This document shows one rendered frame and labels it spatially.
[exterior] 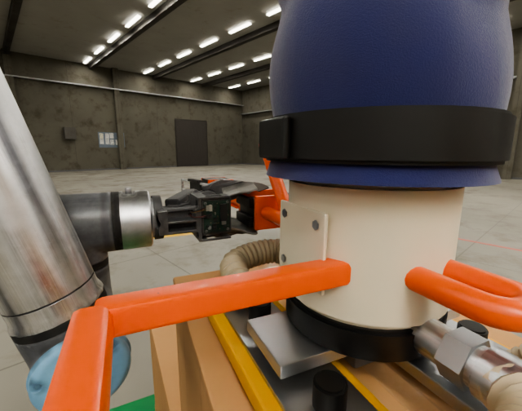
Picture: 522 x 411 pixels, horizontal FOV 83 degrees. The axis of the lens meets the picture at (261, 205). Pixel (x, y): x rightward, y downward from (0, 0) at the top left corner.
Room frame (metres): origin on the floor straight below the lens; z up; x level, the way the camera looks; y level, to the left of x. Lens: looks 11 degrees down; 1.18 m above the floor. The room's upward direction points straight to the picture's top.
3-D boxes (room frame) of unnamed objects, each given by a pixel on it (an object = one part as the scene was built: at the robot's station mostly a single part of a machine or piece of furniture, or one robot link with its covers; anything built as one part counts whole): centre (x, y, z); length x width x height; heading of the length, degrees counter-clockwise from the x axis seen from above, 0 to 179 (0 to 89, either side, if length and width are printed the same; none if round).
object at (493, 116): (0.31, -0.11, 1.19); 0.23 x 0.23 x 0.04
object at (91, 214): (0.41, 0.27, 1.07); 0.12 x 0.09 x 0.10; 115
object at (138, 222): (0.45, 0.19, 1.08); 0.09 x 0.05 x 0.10; 25
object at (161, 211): (0.48, 0.12, 1.08); 0.12 x 0.09 x 0.08; 115
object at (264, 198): (0.54, -0.01, 1.08); 0.10 x 0.08 x 0.06; 115
